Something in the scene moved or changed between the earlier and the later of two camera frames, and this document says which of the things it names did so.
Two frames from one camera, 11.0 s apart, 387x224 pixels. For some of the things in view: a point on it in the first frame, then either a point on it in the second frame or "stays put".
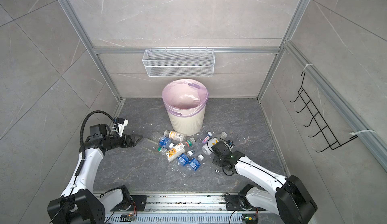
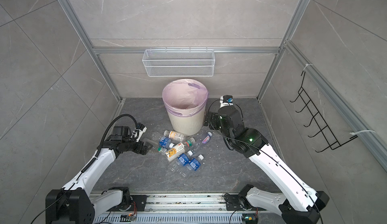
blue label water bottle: (182, 160) stays put
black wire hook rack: (330, 138) stays put
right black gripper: (215, 160) to (215, 117)
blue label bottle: (193, 165) stays put
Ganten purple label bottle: (207, 137) stays put
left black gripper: (132, 144) to (145, 148)
